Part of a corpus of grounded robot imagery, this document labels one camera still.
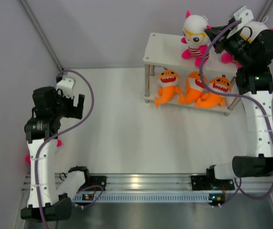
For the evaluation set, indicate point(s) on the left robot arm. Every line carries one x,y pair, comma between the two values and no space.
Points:
46,201

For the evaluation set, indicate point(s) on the grey slotted cable duct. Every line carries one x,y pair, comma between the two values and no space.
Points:
143,198

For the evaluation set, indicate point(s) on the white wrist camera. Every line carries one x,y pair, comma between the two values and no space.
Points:
66,83
244,15

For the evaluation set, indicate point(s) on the white two-tier shelf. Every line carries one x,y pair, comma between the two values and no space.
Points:
163,52

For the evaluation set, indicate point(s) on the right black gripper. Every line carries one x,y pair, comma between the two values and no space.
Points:
226,38

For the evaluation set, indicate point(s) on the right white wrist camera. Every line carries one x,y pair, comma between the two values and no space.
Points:
244,15

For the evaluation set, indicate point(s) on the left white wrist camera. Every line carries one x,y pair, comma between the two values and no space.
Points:
66,83

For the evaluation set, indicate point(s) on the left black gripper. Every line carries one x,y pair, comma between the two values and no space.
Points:
74,111

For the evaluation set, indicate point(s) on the orange shark plush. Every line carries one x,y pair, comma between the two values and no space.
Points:
168,81
194,89
219,85

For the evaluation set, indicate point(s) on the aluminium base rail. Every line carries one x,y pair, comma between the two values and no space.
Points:
154,182

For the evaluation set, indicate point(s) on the panda plush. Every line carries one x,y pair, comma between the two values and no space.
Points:
195,38
250,31
28,157

